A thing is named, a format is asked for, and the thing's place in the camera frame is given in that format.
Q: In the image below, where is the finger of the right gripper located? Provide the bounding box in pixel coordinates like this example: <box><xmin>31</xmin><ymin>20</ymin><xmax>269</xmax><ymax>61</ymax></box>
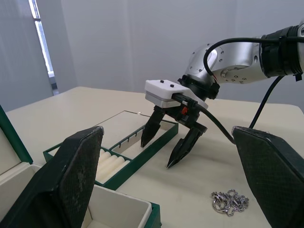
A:
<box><xmin>166</xmin><ymin>125</ymin><xmax>203</xmax><ymax>169</ymax></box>
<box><xmin>140</xmin><ymin>110</ymin><xmax>167</xmax><ymax>148</ymax></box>

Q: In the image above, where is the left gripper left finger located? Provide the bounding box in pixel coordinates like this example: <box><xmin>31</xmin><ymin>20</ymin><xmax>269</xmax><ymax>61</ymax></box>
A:
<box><xmin>0</xmin><ymin>125</ymin><xmax>105</xmax><ymax>228</ymax></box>

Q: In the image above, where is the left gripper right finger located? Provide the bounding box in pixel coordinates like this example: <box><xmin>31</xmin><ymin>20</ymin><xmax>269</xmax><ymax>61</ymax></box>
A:
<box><xmin>231</xmin><ymin>125</ymin><xmax>304</xmax><ymax>228</ymax></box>

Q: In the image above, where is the green jewelry tray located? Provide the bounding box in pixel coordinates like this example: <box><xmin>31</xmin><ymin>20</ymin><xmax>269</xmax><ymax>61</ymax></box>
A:
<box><xmin>42</xmin><ymin>110</ymin><xmax>179</xmax><ymax>190</ymax></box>

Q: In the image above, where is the green jewelry box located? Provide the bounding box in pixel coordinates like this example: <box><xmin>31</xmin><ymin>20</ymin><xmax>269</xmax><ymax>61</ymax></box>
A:
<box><xmin>0</xmin><ymin>104</ymin><xmax>162</xmax><ymax>228</ymax></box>

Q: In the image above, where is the narrow window strip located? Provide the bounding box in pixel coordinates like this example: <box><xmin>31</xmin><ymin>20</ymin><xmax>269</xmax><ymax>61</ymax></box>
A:
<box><xmin>28</xmin><ymin>0</ymin><xmax>59</xmax><ymax>95</ymax></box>

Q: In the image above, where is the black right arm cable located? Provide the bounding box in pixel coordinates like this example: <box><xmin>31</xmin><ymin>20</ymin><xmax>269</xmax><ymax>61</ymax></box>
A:
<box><xmin>174</xmin><ymin>37</ymin><xmax>304</xmax><ymax>145</ymax></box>

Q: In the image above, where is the silver chain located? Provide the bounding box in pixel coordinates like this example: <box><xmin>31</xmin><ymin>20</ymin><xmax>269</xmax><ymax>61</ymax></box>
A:
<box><xmin>210</xmin><ymin>189</ymin><xmax>250</xmax><ymax>217</ymax></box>

